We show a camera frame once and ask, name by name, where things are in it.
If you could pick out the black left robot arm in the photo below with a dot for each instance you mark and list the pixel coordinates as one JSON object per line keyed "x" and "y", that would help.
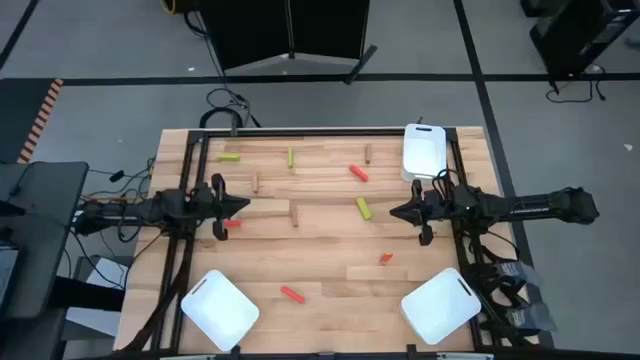
{"x": 150, "y": 210}

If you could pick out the black desk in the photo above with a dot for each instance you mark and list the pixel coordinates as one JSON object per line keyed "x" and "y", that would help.
{"x": 45, "y": 240}

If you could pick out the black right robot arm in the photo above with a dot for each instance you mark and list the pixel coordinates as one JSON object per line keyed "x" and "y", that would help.
{"x": 525, "y": 205}

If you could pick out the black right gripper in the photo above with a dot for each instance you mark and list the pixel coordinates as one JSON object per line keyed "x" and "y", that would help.
{"x": 427, "y": 210}

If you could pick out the green block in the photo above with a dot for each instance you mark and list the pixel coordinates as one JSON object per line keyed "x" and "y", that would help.
{"x": 290, "y": 157}
{"x": 364, "y": 208}
{"x": 228, "y": 157}

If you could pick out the black equipment rack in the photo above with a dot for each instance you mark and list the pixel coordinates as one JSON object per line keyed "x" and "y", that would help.
{"x": 565, "y": 35}

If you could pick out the brown block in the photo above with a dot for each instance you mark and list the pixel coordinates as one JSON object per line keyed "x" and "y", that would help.
{"x": 255, "y": 183}
{"x": 294, "y": 216}
{"x": 368, "y": 154}

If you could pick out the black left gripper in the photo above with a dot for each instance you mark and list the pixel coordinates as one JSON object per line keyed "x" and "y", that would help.
{"x": 210, "y": 204}

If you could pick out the black metal table frame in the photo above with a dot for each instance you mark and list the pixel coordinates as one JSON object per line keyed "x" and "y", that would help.
{"x": 300, "y": 132}

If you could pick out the orange black striped floor tape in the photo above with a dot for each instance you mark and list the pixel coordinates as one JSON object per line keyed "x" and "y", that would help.
{"x": 40, "y": 120}

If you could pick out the grey black power supply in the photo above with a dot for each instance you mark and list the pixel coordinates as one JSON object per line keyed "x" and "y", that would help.
{"x": 520, "y": 274}
{"x": 530, "y": 317}

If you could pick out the black folding partition screen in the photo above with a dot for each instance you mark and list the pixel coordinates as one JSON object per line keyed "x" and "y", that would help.
{"x": 250, "y": 30}

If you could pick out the red block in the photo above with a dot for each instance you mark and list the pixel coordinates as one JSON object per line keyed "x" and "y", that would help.
{"x": 385, "y": 258}
{"x": 233, "y": 223}
{"x": 292, "y": 294}
{"x": 358, "y": 173}

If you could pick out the white plastic bin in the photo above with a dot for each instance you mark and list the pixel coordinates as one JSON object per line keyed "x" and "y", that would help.
{"x": 220, "y": 310}
{"x": 440, "y": 306}
{"x": 424, "y": 150}

